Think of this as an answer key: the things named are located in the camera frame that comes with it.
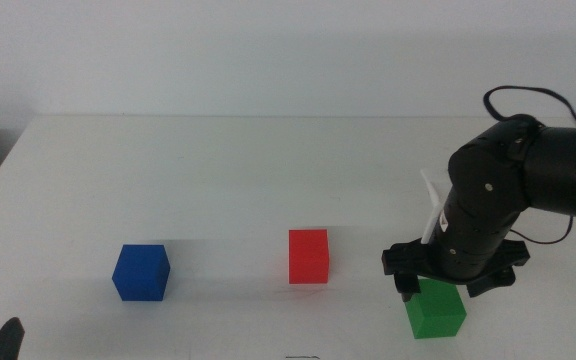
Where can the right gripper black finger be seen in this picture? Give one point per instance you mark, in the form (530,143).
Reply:
(490,285)
(408,287)

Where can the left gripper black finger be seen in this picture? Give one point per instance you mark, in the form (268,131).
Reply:
(5,342)

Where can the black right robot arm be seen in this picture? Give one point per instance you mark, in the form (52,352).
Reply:
(543,165)

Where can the blue cube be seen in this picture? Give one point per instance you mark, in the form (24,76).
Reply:
(140,272)

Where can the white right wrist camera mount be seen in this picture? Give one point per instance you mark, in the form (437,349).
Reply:
(433,210)

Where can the green cube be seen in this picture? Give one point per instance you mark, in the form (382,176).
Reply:
(438,315)

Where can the red cube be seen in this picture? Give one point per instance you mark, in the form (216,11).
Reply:
(309,256)

